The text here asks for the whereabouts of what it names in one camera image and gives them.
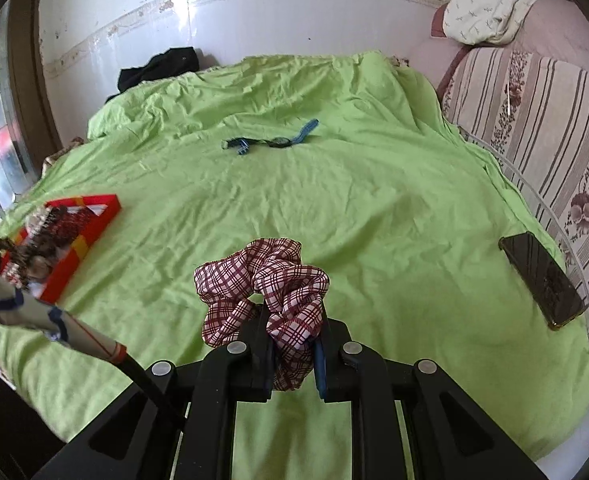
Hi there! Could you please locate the black smartphone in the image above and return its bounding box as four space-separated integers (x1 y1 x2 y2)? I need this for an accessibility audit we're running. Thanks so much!
498 232 586 332

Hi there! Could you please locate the blue strap wristwatch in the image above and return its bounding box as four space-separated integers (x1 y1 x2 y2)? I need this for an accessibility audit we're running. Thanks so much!
221 119 320 156

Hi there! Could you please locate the red plaid scrunchie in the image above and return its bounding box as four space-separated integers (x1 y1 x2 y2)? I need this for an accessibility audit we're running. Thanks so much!
194 238 330 392

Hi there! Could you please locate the white cable with tape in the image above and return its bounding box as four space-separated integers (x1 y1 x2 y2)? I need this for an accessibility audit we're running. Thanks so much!
0 257 190 423

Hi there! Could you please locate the wooden door with glass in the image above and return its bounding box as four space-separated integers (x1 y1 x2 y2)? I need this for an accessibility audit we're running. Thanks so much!
0 0 65 226

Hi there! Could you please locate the striped floral sofa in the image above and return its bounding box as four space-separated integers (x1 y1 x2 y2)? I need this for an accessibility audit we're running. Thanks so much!
407 0 589 376

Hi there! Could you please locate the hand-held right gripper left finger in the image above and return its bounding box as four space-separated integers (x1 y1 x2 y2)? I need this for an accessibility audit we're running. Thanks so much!
34 305 275 480

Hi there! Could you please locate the red cardboard box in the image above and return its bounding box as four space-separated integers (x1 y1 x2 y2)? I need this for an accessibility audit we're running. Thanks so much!
0 193 122 306

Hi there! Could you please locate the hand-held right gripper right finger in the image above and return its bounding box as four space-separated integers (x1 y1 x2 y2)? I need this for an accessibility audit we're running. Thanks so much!
313 316 547 480

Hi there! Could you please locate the green bedsheet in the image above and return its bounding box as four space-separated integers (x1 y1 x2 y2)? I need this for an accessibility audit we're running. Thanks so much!
0 50 589 480

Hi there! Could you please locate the white printed cloth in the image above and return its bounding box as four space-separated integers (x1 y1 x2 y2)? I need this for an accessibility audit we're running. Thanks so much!
443 0 545 45

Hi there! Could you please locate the black cloth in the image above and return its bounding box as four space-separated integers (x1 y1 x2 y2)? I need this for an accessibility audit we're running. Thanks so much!
105 47 201 106

